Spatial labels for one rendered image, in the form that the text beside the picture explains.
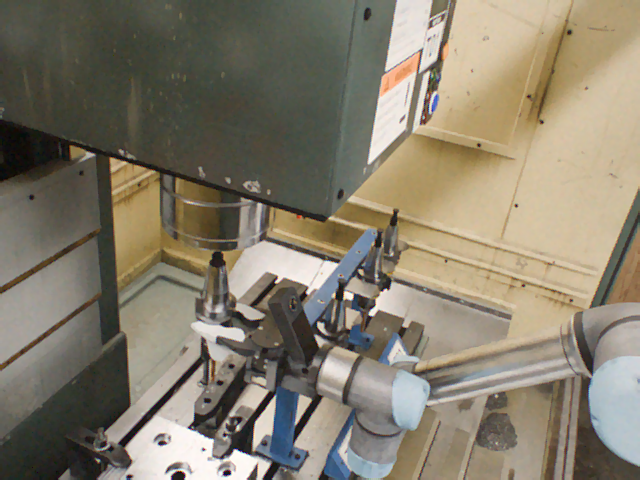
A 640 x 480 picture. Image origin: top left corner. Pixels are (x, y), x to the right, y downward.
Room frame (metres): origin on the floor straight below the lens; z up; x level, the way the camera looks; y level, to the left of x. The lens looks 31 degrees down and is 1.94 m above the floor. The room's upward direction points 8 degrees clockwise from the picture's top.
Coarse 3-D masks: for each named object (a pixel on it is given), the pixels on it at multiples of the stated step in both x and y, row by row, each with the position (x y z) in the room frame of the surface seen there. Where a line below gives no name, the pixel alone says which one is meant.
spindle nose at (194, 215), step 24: (168, 192) 0.71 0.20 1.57; (192, 192) 0.69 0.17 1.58; (216, 192) 0.69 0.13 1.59; (168, 216) 0.71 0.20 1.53; (192, 216) 0.69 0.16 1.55; (216, 216) 0.69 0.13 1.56; (240, 216) 0.70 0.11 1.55; (264, 216) 0.73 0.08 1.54; (192, 240) 0.69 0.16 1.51; (216, 240) 0.69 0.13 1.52; (240, 240) 0.70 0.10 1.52
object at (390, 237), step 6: (390, 228) 1.23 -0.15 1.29; (396, 228) 1.23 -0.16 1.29; (384, 234) 1.24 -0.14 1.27; (390, 234) 1.23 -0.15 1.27; (396, 234) 1.23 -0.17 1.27; (384, 240) 1.23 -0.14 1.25; (390, 240) 1.23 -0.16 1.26; (396, 240) 1.23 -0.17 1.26; (384, 246) 1.23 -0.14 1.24; (390, 246) 1.22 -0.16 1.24; (396, 246) 1.23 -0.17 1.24; (384, 252) 1.22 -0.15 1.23; (390, 252) 1.22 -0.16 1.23; (396, 252) 1.23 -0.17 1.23
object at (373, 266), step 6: (372, 246) 1.13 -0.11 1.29; (378, 246) 1.13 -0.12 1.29; (372, 252) 1.13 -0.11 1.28; (378, 252) 1.13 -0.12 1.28; (366, 258) 1.14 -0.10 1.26; (372, 258) 1.12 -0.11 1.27; (378, 258) 1.12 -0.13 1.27; (366, 264) 1.13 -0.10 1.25; (372, 264) 1.12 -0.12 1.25; (378, 264) 1.12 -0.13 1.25; (366, 270) 1.12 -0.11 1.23; (372, 270) 1.12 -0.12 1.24; (378, 270) 1.12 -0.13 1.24; (372, 276) 1.12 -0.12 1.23; (378, 276) 1.12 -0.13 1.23
